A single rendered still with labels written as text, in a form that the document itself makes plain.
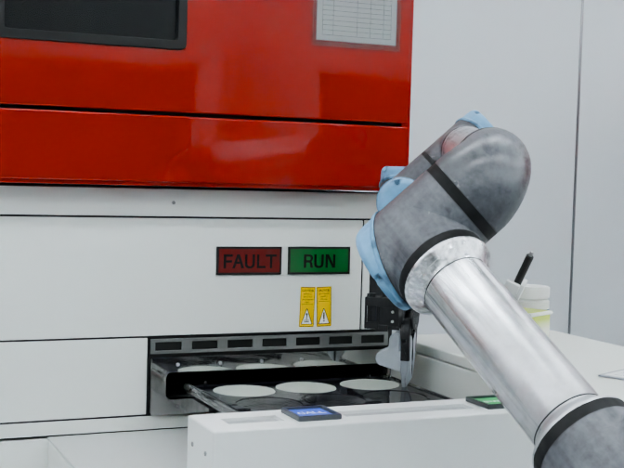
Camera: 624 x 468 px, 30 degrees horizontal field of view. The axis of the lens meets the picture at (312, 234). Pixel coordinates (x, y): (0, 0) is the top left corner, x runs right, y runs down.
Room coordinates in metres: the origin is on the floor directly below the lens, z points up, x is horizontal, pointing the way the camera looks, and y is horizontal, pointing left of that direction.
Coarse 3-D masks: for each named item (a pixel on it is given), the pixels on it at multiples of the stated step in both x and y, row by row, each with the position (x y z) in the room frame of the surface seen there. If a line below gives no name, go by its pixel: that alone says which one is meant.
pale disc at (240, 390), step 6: (240, 384) 1.90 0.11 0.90; (216, 390) 1.85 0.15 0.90; (222, 390) 1.85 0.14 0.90; (228, 390) 1.85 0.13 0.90; (234, 390) 1.85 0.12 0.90; (240, 390) 1.85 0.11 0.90; (246, 390) 1.85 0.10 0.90; (252, 390) 1.86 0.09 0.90; (258, 390) 1.86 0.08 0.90; (264, 390) 1.86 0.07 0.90; (270, 390) 1.86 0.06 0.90
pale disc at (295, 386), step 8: (280, 384) 1.91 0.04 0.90; (288, 384) 1.91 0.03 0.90; (296, 384) 1.92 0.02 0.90; (304, 384) 1.92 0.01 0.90; (312, 384) 1.92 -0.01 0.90; (320, 384) 1.92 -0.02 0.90; (328, 384) 1.92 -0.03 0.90; (296, 392) 1.85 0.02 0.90; (304, 392) 1.85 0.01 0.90; (312, 392) 1.86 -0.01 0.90; (320, 392) 1.86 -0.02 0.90
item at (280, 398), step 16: (208, 384) 1.89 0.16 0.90; (224, 384) 1.90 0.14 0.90; (256, 384) 1.90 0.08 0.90; (272, 384) 1.91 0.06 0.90; (336, 384) 1.93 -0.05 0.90; (400, 384) 1.94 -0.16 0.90; (224, 400) 1.76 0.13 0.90; (240, 400) 1.77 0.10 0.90; (256, 400) 1.78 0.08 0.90; (272, 400) 1.78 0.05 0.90; (288, 400) 1.78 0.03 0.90; (304, 400) 1.79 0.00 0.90; (320, 400) 1.79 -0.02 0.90; (336, 400) 1.80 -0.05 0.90; (352, 400) 1.80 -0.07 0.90; (368, 400) 1.80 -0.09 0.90; (384, 400) 1.81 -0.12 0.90; (400, 400) 1.81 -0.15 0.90; (416, 400) 1.81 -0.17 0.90
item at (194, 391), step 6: (186, 384) 1.88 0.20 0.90; (186, 390) 1.87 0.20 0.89; (192, 390) 1.84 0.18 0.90; (198, 390) 1.83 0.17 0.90; (198, 396) 1.81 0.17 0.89; (204, 396) 1.79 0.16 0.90; (210, 396) 1.78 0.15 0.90; (204, 402) 1.79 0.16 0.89; (210, 402) 1.76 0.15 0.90; (216, 402) 1.74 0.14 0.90; (222, 402) 1.74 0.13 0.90; (216, 408) 1.73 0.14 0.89; (222, 408) 1.71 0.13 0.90; (228, 408) 1.70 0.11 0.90
